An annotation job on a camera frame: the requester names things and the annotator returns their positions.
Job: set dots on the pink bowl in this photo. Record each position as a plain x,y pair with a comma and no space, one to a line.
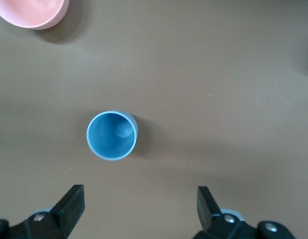
32,12

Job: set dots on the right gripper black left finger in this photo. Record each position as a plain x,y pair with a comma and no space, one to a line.
66,211

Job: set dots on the blue plastic cup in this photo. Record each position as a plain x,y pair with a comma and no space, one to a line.
106,142

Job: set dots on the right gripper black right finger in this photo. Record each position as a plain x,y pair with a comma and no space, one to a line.
208,214

